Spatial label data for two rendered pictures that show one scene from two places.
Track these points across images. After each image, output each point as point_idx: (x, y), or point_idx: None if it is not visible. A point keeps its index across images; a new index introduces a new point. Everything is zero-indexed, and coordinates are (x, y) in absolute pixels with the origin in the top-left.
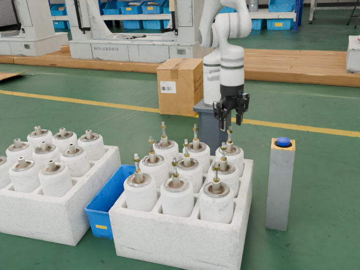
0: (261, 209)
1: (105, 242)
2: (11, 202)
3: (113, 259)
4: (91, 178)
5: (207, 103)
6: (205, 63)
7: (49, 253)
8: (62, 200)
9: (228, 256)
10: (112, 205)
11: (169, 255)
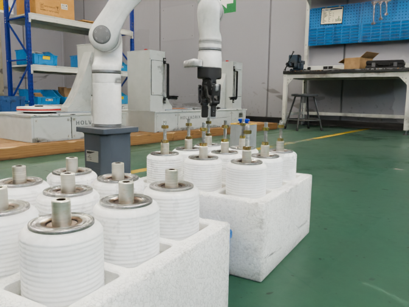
0: None
1: (229, 289)
2: (164, 282)
3: (267, 285)
4: None
5: (112, 122)
6: (109, 69)
7: None
8: (218, 223)
9: (308, 207)
10: None
11: (288, 238)
